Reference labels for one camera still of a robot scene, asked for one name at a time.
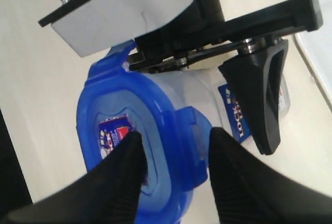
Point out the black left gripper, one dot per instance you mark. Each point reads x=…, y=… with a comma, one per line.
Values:
x=201, y=32

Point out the blue plastic lid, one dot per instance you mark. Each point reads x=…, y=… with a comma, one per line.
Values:
x=101, y=119

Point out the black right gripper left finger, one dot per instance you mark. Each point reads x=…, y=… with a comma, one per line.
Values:
x=109, y=193

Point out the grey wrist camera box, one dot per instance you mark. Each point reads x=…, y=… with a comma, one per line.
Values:
x=90, y=26

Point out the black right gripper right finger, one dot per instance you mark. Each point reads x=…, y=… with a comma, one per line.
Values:
x=246, y=190

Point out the white rectangular tray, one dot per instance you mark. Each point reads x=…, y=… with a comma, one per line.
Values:
x=316, y=47

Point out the clear plastic container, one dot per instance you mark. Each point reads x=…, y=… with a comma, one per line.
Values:
x=220, y=104

